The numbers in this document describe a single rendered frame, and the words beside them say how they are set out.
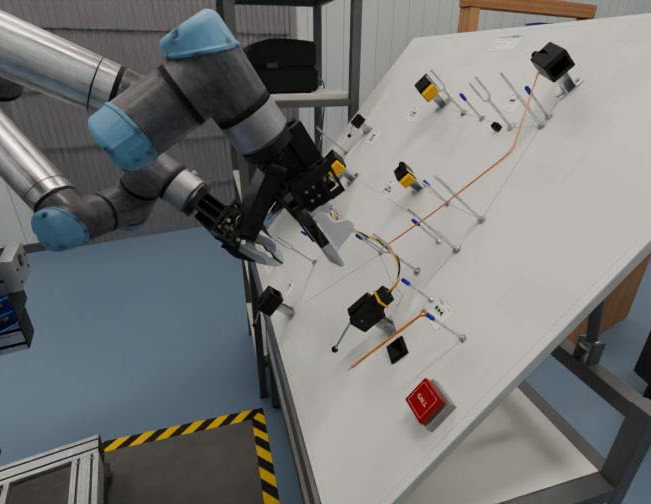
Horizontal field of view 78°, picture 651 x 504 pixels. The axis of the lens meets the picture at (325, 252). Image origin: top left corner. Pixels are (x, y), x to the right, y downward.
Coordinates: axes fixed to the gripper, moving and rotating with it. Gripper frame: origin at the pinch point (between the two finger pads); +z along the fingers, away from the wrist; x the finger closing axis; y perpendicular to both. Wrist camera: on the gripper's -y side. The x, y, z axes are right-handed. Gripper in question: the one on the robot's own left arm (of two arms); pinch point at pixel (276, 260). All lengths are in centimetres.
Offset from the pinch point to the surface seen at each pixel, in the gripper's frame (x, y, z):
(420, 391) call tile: -6.9, 24.8, 27.5
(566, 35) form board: 72, 20, 20
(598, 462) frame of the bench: 4, 14, 80
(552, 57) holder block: 53, 29, 15
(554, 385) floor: 48, -93, 171
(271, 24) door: 216, -274, -102
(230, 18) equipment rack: 63, -49, -54
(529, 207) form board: 29.3, 26.8, 27.0
